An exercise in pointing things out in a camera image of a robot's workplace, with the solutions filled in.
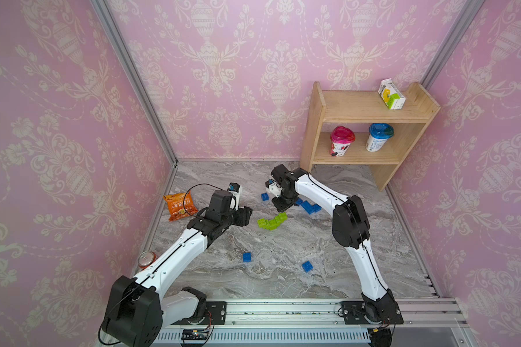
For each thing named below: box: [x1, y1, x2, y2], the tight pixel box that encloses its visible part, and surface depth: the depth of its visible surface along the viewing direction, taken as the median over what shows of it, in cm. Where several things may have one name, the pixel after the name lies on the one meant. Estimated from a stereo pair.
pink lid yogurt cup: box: [329, 125, 357, 157], surface depth 89 cm
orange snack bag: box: [163, 190, 199, 222], surface depth 99 cm
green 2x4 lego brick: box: [265, 219, 281, 231], surface depth 94 cm
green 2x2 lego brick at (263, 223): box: [256, 217, 270, 230], surface depth 91 cm
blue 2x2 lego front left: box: [242, 252, 253, 263], surface depth 88 cm
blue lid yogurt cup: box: [365, 122, 394, 152], surface depth 91 cm
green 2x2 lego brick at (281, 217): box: [274, 211, 288, 224], surface depth 92 cm
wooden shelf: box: [299, 80, 441, 191], surface depth 87 cm
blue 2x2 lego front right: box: [301, 260, 314, 273], surface depth 86 cm
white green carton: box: [377, 78, 406, 110], surface depth 80 cm
